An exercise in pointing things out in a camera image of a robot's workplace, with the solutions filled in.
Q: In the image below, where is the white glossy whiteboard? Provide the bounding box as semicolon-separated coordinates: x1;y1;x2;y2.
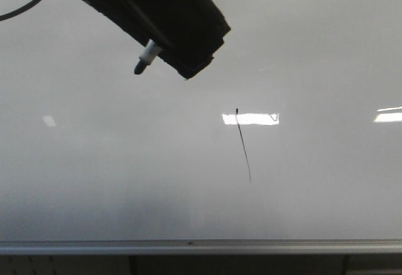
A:
1;0;401;240

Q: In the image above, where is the dark perforated panel below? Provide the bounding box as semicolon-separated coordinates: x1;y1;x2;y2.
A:
1;254;401;274

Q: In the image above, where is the aluminium whiteboard tray rail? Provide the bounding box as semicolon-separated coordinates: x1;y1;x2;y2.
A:
1;239;401;256

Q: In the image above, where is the black marker stroke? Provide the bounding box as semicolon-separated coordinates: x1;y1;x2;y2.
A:
235;108;252;184

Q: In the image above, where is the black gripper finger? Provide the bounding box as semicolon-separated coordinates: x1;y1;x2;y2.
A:
103;0;232;80
83;0;188;79

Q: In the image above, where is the black white whiteboard marker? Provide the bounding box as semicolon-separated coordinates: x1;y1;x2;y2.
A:
134;39;162;75

